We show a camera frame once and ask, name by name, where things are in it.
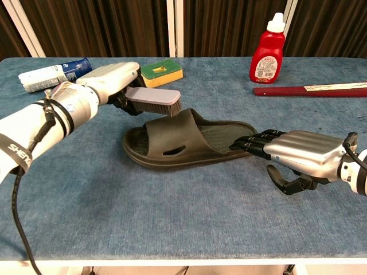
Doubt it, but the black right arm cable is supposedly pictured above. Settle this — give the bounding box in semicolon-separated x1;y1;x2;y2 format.
342;131;367;170

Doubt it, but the grey plastic scrub brush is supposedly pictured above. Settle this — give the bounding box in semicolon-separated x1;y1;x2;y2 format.
125;87;182;117

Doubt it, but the dark green slipper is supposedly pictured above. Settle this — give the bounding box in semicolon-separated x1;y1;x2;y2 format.
122;108;259;170

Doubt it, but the white partition post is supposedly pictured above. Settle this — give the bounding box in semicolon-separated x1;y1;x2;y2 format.
283;0;299;32
0;0;46;58
166;0;184;58

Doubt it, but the white blue tube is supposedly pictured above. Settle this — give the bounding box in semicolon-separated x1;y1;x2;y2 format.
18;57;93;94

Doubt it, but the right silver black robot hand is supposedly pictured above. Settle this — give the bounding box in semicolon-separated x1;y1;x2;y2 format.
229;129;349;196

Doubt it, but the blue table mat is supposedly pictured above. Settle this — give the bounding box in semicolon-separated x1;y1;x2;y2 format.
0;56;367;263

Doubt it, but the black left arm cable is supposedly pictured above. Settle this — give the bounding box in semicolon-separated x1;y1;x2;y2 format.
10;99;44;275

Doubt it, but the yellow green sponge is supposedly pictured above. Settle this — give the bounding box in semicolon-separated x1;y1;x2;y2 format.
140;58;184;88

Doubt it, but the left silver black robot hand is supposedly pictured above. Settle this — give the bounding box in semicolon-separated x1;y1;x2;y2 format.
76;61;147;117

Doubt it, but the red folding fan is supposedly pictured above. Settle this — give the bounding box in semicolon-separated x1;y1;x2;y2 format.
252;82;367;98

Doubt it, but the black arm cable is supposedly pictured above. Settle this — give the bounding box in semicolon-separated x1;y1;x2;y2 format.
10;99;44;275
342;131;367;170

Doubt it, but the red bottle white cap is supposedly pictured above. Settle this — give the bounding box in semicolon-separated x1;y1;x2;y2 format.
249;12;287;84

